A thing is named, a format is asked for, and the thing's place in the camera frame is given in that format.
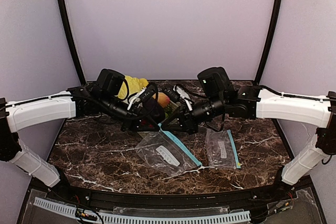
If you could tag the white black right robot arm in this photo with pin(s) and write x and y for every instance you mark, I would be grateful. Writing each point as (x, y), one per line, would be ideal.
(262, 102)

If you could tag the pale green plastic basket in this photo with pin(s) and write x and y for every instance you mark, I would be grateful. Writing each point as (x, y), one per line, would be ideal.
(170, 108)

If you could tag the black frame post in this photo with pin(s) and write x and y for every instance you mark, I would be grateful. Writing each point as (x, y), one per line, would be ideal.
(70, 41)
(268, 41)

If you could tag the clear zip bag blue zipper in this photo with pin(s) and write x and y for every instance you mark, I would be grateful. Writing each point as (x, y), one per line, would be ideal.
(166, 153)

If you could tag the black front rail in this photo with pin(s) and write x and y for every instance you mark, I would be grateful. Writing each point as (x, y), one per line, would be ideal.
(248, 198)

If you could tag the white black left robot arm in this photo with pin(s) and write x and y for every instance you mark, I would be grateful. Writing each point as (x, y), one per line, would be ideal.
(100, 96)

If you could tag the purple eggplant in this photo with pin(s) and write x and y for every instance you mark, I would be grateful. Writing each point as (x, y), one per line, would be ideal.
(157, 112)

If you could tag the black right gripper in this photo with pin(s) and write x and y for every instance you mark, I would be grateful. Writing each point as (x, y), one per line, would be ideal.
(184, 121)

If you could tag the black frame post left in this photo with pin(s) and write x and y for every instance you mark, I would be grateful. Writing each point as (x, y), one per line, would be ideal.
(70, 41)

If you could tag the orange pink peach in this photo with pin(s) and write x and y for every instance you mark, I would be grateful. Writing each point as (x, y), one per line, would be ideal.
(163, 100)

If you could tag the yellow napa cabbage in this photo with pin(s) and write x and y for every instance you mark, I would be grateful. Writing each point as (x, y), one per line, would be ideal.
(133, 87)

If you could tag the black frame post right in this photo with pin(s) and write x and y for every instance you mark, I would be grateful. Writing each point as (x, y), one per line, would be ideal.
(268, 41)

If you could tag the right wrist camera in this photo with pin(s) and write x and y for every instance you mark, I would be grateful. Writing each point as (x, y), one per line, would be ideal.
(177, 94)

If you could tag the yellow lemon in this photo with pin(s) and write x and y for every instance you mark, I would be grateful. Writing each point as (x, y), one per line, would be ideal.
(143, 83)

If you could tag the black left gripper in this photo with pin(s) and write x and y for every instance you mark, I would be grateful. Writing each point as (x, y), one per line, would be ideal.
(138, 120)

